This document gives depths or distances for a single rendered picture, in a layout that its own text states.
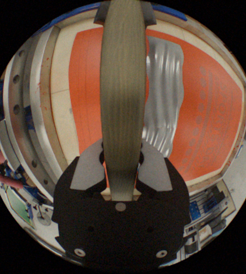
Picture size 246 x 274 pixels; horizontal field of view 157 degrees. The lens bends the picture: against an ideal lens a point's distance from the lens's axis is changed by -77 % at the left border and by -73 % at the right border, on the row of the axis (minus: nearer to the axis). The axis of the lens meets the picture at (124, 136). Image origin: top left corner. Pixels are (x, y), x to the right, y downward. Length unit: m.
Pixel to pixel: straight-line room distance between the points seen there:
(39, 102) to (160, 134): 0.24
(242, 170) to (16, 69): 4.11
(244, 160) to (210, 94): 3.61
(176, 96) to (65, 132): 0.22
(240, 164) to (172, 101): 3.77
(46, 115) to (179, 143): 0.28
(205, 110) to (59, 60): 0.33
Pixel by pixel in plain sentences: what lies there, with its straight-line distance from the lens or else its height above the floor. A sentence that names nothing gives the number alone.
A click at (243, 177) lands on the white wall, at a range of 3.91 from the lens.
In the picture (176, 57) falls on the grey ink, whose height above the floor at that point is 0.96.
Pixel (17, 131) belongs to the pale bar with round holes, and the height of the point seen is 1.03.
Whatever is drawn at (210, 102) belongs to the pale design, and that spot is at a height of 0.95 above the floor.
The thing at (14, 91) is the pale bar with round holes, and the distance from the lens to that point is 0.24.
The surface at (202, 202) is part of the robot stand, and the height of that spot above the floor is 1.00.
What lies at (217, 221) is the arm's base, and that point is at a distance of 1.03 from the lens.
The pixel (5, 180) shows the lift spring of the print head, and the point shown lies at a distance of 0.68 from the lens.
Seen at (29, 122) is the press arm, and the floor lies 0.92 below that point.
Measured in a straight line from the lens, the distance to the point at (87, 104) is 0.18.
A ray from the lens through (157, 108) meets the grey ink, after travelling 0.17.
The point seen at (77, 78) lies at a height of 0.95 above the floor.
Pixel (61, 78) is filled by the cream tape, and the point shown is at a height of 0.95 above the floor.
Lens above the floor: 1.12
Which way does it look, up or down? 62 degrees down
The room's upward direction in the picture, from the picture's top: 179 degrees clockwise
